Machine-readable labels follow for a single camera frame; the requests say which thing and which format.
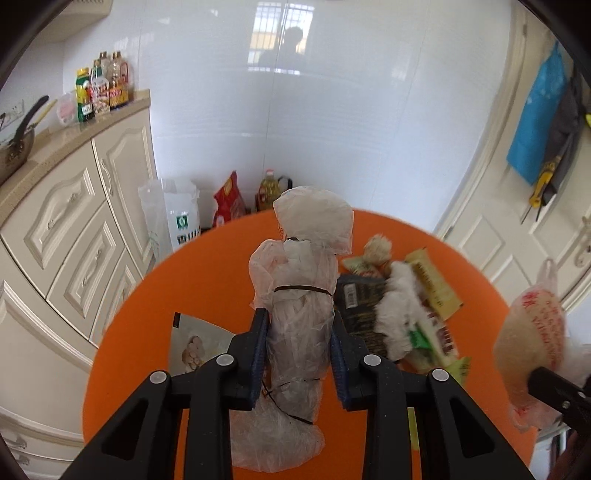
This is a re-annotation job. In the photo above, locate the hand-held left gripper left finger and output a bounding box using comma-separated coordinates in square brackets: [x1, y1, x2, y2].
[60, 307, 269, 480]

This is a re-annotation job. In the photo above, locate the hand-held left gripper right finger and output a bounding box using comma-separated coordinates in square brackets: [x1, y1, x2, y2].
[329, 310, 536, 480]

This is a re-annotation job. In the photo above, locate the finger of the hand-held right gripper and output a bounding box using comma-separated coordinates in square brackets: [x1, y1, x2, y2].
[527, 367, 591, 432]

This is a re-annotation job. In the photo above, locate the clear plastic bag bundle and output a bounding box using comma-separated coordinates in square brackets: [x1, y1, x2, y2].
[229, 185, 355, 472]

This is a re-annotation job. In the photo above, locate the red printed plastic bag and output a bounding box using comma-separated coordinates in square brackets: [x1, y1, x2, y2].
[493, 258, 573, 432]

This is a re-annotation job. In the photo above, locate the yellow wrapper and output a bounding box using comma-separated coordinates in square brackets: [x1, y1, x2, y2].
[405, 248, 464, 321]

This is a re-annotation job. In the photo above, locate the black wrapper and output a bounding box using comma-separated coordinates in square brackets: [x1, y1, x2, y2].
[333, 273, 393, 358]

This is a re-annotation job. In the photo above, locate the white tissue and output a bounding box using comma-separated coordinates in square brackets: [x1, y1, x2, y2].
[374, 262, 428, 361]

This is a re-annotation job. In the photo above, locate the green wrapper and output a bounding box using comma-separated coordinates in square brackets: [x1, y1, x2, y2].
[406, 323, 472, 384]

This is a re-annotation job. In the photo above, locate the dark red printed wrapper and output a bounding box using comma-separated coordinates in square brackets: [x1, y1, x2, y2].
[425, 311, 460, 363]

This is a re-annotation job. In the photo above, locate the beige crumpled paper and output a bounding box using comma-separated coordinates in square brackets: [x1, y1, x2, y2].
[363, 234, 393, 266]

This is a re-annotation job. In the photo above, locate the red snack bag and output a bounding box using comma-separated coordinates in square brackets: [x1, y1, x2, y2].
[213, 171, 247, 228]

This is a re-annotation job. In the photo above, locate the white plastic bag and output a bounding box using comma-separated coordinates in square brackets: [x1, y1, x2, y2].
[139, 178, 201, 264]

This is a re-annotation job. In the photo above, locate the cooking oil bottle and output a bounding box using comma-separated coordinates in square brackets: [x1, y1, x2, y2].
[257, 168, 281, 210]

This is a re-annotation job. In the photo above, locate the white door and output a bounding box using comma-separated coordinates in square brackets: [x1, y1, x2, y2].
[434, 9, 591, 315]

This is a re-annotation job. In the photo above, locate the cream kitchen cabinet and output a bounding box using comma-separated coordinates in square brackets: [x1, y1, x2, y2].
[0, 90, 160, 478]

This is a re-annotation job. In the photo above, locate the grey hanging cloth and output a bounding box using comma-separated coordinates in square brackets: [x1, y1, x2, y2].
[540, 69, 587, 206]

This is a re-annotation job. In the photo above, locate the blue plastic apron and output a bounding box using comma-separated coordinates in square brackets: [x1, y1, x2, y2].
[506, 41, 570, 186]

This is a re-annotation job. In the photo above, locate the red white label bottle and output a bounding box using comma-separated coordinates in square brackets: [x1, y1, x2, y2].
[90, 59, 112, 116]

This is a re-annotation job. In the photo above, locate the pink plastic container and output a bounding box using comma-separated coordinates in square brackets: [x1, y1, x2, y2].
[56, 91, 79, 127]

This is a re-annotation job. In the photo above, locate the green yellow bottle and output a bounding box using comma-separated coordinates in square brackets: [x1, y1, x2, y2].
[75, 68, 95, 123]

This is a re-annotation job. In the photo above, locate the frying pan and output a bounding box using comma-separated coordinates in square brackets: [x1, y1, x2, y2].
[0, 95, 50, 185]

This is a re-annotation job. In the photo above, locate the wooden utensil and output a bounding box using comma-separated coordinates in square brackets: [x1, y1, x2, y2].
[33, 99, 59, 126]

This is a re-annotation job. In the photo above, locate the cream upper cabinet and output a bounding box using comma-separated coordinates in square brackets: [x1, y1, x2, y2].
[32, 0, 114, 44]

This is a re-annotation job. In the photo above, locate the door handle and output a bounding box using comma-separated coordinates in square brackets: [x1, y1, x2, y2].
[574, 217, 591, 268]

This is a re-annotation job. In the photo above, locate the yellow handled tool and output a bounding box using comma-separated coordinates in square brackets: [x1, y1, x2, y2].
[521, 157, 561, 224]

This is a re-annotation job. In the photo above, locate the wall socket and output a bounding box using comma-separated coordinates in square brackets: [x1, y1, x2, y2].
[0, 99, 24, 130]

